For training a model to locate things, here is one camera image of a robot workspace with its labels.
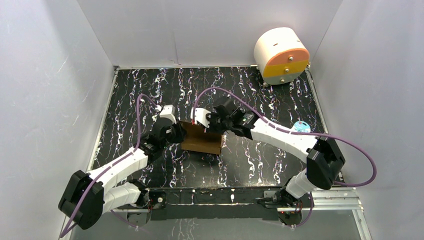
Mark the brown cardboard box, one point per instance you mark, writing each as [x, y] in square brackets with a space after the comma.
[197, 140]

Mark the small blue white packet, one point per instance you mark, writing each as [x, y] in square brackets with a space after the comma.
[301, 126]

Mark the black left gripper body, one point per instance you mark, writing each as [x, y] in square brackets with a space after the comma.
[177, 131]

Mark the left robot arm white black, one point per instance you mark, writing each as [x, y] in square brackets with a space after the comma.
[88, 195]

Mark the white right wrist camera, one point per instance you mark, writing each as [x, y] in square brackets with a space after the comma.
[199, 117]

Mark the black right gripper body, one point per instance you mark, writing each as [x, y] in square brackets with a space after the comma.
[217, 125]

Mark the white cylinder orange yellow face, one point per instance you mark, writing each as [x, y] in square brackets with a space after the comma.
[280, 56]

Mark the aluminium front rail frame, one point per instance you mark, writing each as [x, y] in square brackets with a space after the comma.
[137, 207]

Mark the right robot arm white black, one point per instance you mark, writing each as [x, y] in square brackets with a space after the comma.
[321, 154]

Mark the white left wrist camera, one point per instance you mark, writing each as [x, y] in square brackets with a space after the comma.
[167, 112]

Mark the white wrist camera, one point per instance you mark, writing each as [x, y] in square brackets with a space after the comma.
[199, 117]
[167, 112]

